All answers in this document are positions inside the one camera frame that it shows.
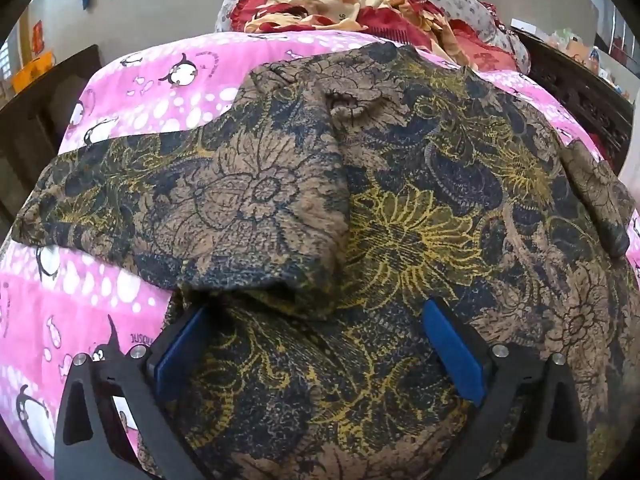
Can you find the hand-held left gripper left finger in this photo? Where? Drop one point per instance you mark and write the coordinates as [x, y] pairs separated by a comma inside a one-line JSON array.
[[182, 347]]

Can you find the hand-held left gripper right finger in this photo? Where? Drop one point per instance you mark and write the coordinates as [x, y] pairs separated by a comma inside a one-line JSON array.
[[452, 350]]

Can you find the brown floral patterned garment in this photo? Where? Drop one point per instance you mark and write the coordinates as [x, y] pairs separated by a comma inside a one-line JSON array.
[[400, 235]]

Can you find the pink penguin print blanket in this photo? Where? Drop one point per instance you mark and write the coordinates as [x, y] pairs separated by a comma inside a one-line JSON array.
[[75, 300]]

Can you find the dark carved wooden headboard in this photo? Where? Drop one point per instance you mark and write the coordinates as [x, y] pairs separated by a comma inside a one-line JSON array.
[[585, 95]]

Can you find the orange box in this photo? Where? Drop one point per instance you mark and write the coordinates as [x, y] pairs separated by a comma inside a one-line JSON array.
[[35, 67]]

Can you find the pile of assorted packets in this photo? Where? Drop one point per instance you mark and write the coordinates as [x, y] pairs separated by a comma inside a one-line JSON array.
[[595, 55]]

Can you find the white paper card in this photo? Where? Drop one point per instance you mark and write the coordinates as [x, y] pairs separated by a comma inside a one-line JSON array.
[[524, 24]]

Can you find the lattice window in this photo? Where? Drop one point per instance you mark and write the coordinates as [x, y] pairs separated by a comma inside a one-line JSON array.
[[5, 60]]

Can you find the red and yellow floral blanket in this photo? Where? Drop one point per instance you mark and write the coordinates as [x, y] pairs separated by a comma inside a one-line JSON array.
[[320, 5]]

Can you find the red paper wall sign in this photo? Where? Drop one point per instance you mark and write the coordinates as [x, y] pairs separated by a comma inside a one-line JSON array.
[[37, 37]]

